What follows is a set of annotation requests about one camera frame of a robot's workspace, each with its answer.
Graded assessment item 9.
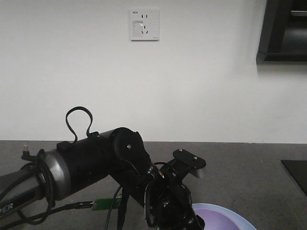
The white wall socket right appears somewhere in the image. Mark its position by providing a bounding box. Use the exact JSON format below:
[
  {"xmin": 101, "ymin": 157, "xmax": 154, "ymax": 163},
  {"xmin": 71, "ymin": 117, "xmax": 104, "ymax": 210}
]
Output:
[{"xmin": 129, "ymin": 9, "xmax": 160, "ymax": 41}]

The purple plastic bowl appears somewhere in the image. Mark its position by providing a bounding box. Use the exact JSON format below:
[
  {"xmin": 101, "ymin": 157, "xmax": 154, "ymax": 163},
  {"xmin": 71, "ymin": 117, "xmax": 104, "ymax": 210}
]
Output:
[{"xmin": 194, "ymin": 208, "xmax": 239, "ymax": 230}]

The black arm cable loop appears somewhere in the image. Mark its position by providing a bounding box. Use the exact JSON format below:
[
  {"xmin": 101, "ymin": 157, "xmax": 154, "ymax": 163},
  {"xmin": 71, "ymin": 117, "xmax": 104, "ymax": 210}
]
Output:
[{"xmin": 65, "ymin": 106, "xmax": 94, "ymax": 144}]

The black induction cooktop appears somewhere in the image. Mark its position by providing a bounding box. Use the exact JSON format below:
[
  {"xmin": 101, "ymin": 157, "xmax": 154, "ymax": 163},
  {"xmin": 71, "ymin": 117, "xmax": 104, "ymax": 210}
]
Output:
[{"xmin": 281, "ymin": 160, "xmax": 307, "ymax": 195}]

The green circuit board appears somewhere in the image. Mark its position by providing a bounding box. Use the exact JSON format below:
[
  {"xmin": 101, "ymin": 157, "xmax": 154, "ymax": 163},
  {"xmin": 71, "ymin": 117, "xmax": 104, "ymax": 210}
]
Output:
[{"xmin": 92, "ymin": 198, "xmax": 122, "ymax": 211}]

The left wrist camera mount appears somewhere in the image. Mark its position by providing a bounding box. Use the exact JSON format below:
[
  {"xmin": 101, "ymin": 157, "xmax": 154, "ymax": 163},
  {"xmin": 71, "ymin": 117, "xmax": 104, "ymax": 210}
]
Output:
[{"xmin": 168, "ymin": 149, "xmax": 206, "ymax": 179}]

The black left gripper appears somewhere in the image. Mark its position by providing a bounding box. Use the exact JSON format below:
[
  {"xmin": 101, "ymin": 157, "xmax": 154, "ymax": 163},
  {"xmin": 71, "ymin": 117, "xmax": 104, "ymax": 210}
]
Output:
[{"xmin": 143, "ymin": 165, "xmax": 205, "ymax": 230}]

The light blue plastic plate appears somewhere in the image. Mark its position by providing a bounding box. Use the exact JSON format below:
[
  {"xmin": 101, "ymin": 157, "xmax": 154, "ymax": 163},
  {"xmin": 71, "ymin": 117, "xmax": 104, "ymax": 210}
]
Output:
[{"xmin": 192, "ymin": 203, "xmax": 256, "ymax": 230}]

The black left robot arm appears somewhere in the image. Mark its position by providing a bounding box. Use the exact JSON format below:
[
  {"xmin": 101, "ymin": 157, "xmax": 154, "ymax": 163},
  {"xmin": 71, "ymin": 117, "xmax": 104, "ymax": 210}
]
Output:
[{"xmin": 0, "ymin": 127, "xmax": 206, "ymax": 230}]

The black range hood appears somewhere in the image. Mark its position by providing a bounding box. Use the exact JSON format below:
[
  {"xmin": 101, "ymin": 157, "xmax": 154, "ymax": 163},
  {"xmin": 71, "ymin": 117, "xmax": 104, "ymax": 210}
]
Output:
[{"xmin": 256, "ymin": 0, "xmax": 307, "ymax": 63}]

